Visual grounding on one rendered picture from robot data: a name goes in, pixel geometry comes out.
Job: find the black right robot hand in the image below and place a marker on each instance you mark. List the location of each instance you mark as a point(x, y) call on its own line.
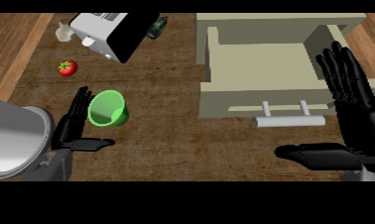
point(353, 115)

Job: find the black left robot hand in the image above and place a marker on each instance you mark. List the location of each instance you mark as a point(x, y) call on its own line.
point(72, 125)

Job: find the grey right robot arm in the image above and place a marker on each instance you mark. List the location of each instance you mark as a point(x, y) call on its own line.
point(357, 174)

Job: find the green cup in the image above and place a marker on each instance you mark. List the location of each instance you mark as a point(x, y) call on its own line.
point(108, 108)

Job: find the beige open drawer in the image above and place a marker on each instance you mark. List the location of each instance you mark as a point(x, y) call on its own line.
point(263, 76)

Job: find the red tomato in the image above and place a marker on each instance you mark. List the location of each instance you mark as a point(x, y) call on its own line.
point(68, 68)

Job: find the white garlic bulb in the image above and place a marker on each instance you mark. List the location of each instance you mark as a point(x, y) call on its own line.
point(63, 32)

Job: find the white and black toaster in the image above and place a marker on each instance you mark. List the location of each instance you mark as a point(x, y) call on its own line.
point(109, 34)

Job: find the beige cabinet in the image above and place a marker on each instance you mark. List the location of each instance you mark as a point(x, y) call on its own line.
point(278, 24)

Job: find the dark green bottle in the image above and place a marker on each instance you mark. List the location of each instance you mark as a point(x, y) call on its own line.
point(156, 27)

